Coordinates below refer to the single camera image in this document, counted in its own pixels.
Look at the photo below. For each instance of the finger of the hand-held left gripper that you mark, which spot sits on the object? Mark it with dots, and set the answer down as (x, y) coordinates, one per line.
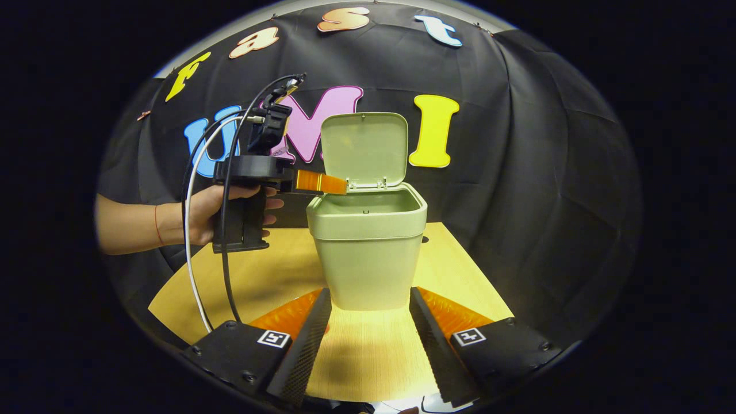
(322, 183)

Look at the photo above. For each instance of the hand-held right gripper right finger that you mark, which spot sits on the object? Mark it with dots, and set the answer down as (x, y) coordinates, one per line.
(437, 345)

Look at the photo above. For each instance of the black backdrop cloth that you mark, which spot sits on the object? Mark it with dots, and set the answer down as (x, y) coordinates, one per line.
(517, 172)

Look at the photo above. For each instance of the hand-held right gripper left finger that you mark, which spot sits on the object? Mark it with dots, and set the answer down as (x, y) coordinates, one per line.
(302, 351)

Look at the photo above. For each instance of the pale green garbage bin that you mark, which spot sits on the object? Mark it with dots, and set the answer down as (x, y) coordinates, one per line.
(368, 259)

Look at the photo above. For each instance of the wooden desktop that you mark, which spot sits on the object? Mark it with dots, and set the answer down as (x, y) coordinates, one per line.
(276, 270)

